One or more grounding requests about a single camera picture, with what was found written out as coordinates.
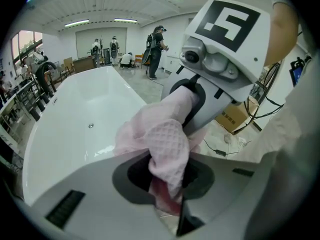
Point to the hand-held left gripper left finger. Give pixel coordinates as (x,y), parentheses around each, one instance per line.
(100,209)

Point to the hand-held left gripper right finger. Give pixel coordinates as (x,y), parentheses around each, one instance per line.
(225,196)

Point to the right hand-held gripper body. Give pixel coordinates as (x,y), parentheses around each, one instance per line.
(250,59)

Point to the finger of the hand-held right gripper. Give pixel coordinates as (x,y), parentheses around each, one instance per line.
(183,75)
(212,106)

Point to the pink cloth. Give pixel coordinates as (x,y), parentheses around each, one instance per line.
(165,144)

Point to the person's right forearm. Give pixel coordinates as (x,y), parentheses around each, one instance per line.
(282,34)

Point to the closed cardboard box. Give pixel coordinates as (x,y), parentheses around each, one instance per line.
(232,117)

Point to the blue screen monitor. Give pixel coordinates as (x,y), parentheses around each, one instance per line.
(297,74)

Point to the person's grey striped shirt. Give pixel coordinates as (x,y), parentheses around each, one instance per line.
(287,159)

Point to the chrome bathtub drain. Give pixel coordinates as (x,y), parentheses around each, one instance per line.
(91,125)

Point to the white bathtub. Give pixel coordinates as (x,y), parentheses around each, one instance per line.
(75,124)

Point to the white roller shutter door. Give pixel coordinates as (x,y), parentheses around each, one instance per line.
(100,37)

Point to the wooden cabinet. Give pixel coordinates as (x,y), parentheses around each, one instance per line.
(83,65)

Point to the wooden chair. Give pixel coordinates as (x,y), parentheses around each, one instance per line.
(67,66)

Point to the large glass window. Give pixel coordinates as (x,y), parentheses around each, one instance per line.
(23,42)

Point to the dark metal table frame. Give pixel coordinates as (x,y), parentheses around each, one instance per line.
(25,96)

